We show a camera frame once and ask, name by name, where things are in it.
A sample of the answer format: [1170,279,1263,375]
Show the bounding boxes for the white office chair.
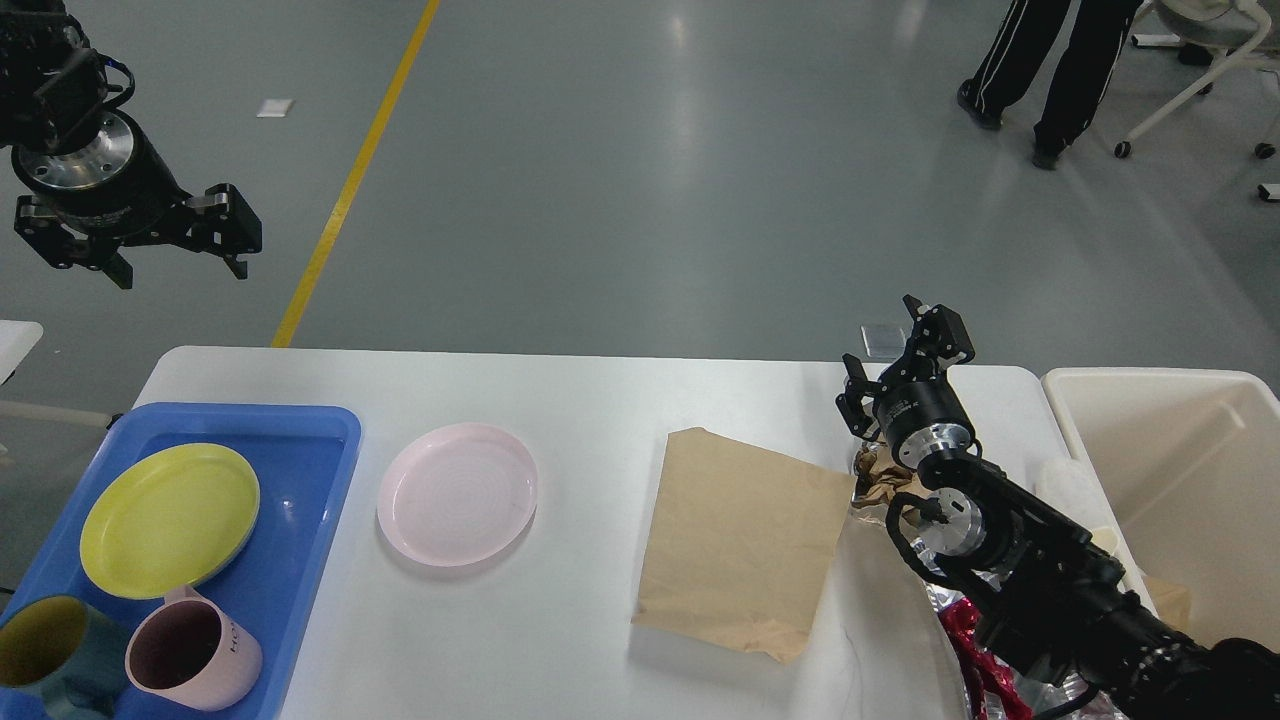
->
[1114,0,1280,202]

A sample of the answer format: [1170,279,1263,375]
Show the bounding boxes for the pink mug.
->
[124,585,262,712]

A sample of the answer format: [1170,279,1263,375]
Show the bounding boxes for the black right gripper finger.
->
[836,354,883,441]
[879,293,977,387]

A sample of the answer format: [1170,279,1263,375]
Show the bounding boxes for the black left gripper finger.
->
[13,196,134,290]
[140,183,262,281]

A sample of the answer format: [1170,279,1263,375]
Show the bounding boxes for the dark green mug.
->
[1,594,131,719]

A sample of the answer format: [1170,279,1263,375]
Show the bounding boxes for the brown paper bag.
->
[632,427,855,664]

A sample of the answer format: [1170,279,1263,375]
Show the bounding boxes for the pink plate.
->
[376,423,539,568]

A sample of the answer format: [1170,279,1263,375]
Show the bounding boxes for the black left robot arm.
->
[1,1,262,290]

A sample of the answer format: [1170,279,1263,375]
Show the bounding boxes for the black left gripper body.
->
[12,111,191,241]

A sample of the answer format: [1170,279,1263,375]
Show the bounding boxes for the crumpled brown paper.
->
[851,442,931,509]

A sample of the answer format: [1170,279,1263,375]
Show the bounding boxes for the white side table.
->
[0,319,44,384]

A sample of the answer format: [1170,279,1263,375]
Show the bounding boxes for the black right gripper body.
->
[874,380,975,470]

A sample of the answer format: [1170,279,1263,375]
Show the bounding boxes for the person in black trousers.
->
[956,1,1140,170]

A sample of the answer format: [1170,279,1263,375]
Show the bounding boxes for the blue plastic tray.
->
[6,402,361,719]

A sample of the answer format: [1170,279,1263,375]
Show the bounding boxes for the white plastic bin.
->
[1041,368,1279,650]

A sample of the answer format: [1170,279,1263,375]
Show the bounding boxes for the grey floor plate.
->
[860,324,908,363]

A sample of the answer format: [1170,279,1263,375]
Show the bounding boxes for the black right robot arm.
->
[836,295,1279,719]

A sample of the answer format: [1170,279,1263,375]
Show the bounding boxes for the red foil wrapper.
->
[938,598,1034,719]

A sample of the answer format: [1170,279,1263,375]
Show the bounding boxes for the yellow plate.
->
[79,442,261,600]

